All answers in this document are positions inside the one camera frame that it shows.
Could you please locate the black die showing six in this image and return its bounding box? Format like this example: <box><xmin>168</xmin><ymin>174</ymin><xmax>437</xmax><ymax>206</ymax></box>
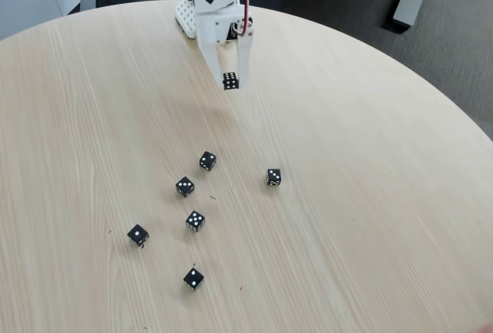
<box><xmin>222</xmin><ymin>72</ymin><xmax>241</xmax><ymax>92</ymax></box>

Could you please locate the black die showing two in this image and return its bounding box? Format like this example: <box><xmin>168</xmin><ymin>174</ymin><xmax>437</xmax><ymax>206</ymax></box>
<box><xmin>183</xmin><ymin>267</ymin><xmax>205</xmax><ymax>291</ymax></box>
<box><xmin>198</xmin><ymin>150</ymin><xmax>217</xmax><ymax>172</ymax></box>

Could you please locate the black die showing three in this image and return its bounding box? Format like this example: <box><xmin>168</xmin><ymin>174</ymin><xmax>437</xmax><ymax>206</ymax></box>
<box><xmin>175</xmin><ymin>176</ymin><xmax>196</xmax><ymax>198</ymax></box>
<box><xmin>265</xmin><ymin>167</ymin><xmax>282</xmax><ymax>187</ymax></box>

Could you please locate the black die showing five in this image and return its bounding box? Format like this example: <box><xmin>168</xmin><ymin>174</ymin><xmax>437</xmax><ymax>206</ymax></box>
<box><xmin>185</xmin><ymin>210</ymin><xmax>206</xmax><ymax>234</ymax></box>

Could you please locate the black die showing one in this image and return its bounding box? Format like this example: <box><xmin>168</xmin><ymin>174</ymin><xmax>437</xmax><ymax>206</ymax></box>
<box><xmin>126</xmin><ymin>224</ymin><xmax>150</xmax><ymax>248</ymax></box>

